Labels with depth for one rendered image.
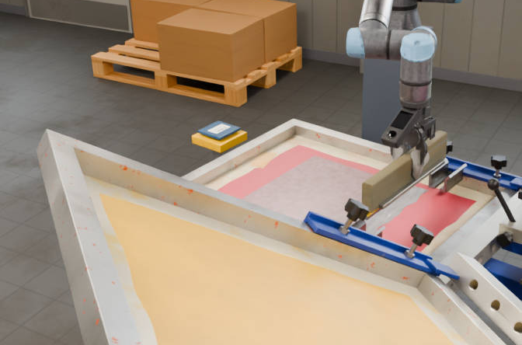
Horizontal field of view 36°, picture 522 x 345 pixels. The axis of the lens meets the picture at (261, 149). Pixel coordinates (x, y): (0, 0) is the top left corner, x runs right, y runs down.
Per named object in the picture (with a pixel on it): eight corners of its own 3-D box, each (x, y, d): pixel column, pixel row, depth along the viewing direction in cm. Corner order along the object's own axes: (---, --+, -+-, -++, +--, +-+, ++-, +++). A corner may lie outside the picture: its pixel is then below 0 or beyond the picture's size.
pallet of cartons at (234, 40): (304, 65, 598) (304, 1, 577) (241, 107, 528) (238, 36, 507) (162, 43, 659) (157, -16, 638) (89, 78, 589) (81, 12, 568)
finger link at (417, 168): (435, 174, 202) (431, 140, 199) (422, 183, 198) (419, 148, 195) (424, 172, 204) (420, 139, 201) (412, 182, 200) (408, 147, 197)
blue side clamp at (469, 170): (416, 177, 231) (418, 155, 228) (425, 171, 235) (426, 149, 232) (515, 208, 213) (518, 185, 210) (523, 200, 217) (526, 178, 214)
